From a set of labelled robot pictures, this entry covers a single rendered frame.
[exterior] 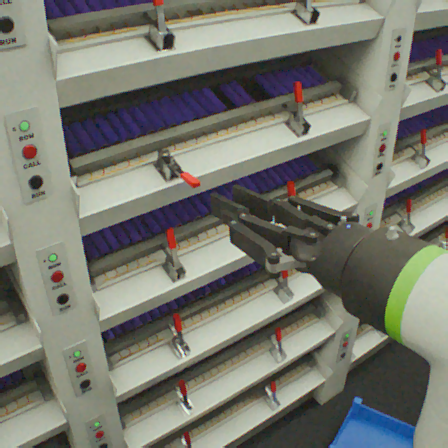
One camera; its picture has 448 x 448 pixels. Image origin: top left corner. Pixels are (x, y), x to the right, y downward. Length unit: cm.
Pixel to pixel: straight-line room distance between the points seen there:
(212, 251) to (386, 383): 93
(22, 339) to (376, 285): 56
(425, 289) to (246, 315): 71
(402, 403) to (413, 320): 126
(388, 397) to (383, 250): 125
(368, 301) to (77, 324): 50
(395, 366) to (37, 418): 117
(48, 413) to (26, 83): 59
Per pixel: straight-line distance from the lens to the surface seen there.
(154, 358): 103
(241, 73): 99
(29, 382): 99
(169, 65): 72
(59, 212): 71
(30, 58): 63
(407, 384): 174
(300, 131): 92
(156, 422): 118
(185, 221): 96
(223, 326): 108
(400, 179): 126
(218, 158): 84
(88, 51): 70
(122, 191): 77
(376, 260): 46
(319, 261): 51
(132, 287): 89
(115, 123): 84
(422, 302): 44
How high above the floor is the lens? 130
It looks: 34 degrees down
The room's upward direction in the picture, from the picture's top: straight up
